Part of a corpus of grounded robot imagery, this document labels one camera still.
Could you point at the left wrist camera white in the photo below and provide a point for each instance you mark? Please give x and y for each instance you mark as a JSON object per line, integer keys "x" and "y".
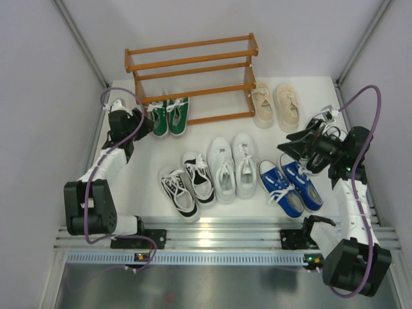
{"x": 116, "y": 105}

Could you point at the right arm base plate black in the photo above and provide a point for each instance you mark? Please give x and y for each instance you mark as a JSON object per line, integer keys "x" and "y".
{"x": 297, "y": 239}

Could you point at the wooden two-tier shoe rack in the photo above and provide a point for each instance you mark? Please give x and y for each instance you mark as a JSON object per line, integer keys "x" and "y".
{"x": 192, "y": 69}

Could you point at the black white sneaker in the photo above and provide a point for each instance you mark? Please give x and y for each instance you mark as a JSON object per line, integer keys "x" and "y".
{"x": 200, "y": 179}
{"x": 174, "y": 187}

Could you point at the blue sneaker right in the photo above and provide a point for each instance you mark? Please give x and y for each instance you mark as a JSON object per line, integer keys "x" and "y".
{"x": 299, "y": 176}

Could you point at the black canvas sneaker lower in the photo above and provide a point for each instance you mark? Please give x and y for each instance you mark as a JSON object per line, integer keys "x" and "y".
{"x": 319, "y": 162}

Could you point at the green sneaker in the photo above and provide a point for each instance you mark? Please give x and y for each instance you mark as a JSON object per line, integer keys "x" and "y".
{"x": 177, "y": 115}
{"x": 158, "y": 114}

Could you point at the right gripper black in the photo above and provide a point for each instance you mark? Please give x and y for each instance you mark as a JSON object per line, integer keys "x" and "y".
{"x": 297, "y": 148}

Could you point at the blue sneaker left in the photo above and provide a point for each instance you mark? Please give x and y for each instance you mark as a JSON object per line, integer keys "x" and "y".
{"x": 279, "y": 189}

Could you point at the beige sneaker left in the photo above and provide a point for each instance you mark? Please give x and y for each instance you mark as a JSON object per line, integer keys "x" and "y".
{"x": 263, "y": 105}

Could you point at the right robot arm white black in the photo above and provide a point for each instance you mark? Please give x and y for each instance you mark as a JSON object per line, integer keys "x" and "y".
{"x": 353, "y": 259}

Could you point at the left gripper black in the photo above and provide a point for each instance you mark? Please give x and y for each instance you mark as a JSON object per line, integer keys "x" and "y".
{"x": 146, "y": 129}

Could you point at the slotted grey cable duct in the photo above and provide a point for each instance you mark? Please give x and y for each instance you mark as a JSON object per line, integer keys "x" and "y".
{"x": 194, "y": 258}

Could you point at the blue sneaker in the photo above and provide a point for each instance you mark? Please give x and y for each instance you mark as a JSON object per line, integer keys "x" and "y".
{"x": 279, "y": 189}
{"x": 299, "y": 176}

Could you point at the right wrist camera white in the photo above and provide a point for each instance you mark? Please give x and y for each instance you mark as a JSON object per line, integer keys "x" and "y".
{"x": 329, "y": 114}

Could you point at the beige sneaker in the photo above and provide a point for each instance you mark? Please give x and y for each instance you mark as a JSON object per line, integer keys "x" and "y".
{"x": 286, "y": 102}
{"x": 263, "y": 105}

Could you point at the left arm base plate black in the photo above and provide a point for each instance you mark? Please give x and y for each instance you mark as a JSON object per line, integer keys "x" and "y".
{"x": 143, "y": 239}

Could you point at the beige sneaker right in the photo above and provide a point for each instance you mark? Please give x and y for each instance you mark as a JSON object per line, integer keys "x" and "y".
{"x": 286, "y": 102}

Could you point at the aluminium mounting rail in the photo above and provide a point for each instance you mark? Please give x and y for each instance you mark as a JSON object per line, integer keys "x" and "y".
{"x": 213, "y": 234}

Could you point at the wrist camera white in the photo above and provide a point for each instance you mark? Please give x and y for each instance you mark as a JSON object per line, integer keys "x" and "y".
{"x": 116, "y": 105}
{"x": 329, "y": 114}

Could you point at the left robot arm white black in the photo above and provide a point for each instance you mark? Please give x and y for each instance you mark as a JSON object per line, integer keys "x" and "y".
{"x": 89, "y": 206}

